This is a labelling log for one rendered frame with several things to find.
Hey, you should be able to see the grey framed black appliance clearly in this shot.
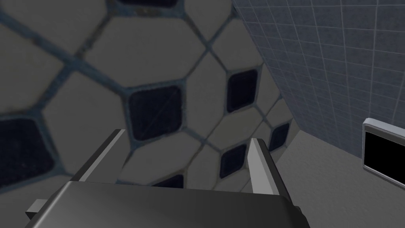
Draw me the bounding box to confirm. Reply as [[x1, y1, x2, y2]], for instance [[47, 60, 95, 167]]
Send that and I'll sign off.
[[362, 118, 405, 186]]

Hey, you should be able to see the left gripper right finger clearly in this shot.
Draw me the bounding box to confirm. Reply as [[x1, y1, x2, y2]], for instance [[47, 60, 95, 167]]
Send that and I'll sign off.
[[247, 138, 292, 200]]

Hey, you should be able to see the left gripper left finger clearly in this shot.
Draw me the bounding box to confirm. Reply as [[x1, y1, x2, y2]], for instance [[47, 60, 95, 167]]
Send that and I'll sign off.
[[71, 128, 131, 184]]

